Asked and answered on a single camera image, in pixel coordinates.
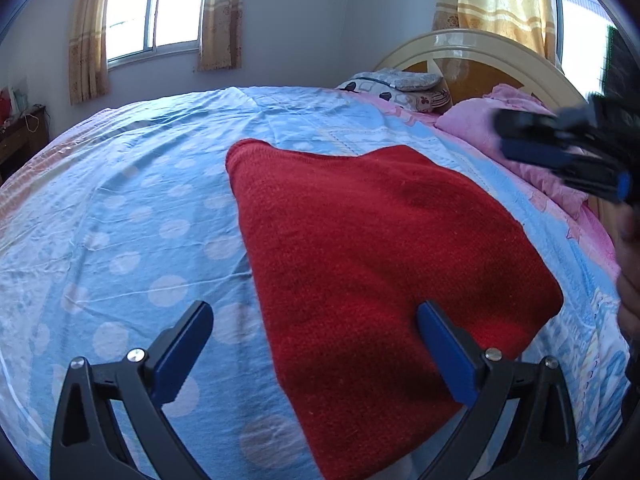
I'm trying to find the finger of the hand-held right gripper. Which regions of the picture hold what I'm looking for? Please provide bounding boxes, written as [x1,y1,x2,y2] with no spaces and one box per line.
[501,139,632,204]
[492,108,593,147]

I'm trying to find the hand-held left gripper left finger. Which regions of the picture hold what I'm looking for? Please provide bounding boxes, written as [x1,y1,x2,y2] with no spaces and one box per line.
[49,301,215,480]

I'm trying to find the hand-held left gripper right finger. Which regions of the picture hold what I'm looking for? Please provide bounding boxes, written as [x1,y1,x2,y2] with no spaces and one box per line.
[415,301,579,480]

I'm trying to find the red knitted sweater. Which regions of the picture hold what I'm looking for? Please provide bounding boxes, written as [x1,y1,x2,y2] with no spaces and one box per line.
[225,138,565,480]

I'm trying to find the person's right hand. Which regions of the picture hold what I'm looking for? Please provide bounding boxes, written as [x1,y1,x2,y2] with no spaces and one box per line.
[616,199,640,342]

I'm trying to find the pink pillow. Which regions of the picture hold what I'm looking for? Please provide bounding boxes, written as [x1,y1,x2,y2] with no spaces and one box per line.
[434,84,603,221]

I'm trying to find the cream wooden headboard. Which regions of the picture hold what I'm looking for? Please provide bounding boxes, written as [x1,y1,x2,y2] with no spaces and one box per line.
[372,29,606,221]

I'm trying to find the bright side window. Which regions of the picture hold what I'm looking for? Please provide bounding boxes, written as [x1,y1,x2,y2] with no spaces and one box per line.
[549,0,620,95]

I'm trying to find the yellow patterned curtain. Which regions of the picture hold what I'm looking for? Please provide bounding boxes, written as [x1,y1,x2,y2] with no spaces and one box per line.
[432,0,558,63]

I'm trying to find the grey patterned pillow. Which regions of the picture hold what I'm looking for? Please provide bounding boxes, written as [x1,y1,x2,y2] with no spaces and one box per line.
[336,70,444,95]

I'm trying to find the polka-dot bed sheet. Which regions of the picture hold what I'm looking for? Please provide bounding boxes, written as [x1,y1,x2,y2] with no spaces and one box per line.
[0,86,632,480]

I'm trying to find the brown wooden desk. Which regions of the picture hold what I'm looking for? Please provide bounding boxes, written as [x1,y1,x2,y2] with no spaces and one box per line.
[0,105,49,183]

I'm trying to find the beige patterned curtain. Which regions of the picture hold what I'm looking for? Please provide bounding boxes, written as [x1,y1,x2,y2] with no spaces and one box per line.
[196,0,248,72]
[67,0,115,106]

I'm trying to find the window with metal frame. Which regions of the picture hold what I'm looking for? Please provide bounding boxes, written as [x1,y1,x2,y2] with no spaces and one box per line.
[105,0,211,65]

